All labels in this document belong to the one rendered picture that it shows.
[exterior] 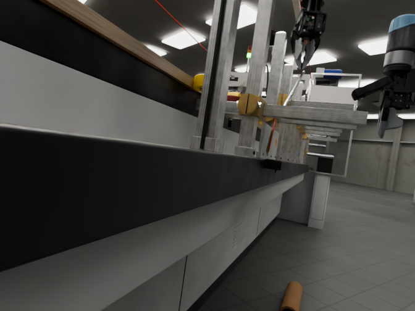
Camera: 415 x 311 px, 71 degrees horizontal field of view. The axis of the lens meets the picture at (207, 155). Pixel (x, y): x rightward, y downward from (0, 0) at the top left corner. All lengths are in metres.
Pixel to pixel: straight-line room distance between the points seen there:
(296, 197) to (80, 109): 3.30
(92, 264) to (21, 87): 0.27
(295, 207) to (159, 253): 3.31
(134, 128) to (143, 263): 0.34
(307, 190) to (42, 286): 3.48
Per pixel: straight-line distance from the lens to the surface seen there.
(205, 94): 0.50
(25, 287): 0.27
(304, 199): 3.67
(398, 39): 1.07
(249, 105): 0.71
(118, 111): 0.61
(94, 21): 0.56
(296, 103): 1.28
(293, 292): 1.60
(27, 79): 0.48
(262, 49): 0.78
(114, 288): 0.36
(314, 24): 0.99
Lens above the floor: 0.70
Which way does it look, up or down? 1 degrees down
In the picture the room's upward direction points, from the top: 8 degrees clockwise
